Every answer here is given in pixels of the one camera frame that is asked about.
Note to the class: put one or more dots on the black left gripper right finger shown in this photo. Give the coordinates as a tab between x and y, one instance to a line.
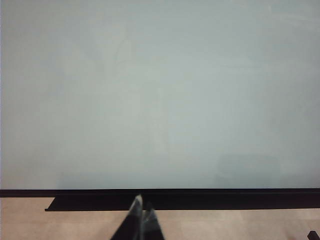
151	226

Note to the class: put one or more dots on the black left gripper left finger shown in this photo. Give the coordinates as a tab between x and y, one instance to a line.
131	225

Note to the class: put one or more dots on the black whiteboard pen tray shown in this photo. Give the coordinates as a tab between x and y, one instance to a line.
225	202

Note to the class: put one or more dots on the black angular floor object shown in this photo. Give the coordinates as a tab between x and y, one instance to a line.
314	236

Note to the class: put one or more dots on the white glass whiteboard black frame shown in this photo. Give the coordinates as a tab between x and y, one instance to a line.
160	95

